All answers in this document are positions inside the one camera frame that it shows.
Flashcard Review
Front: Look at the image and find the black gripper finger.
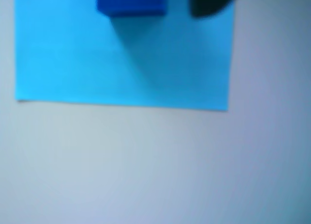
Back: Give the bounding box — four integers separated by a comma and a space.
189, 0, 243, 18

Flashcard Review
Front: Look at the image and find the small blue cube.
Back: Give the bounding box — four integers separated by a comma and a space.
96, 0, 169, 17

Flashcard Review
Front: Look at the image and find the light blue paper square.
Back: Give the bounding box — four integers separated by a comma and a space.
14, 0, 236, 112

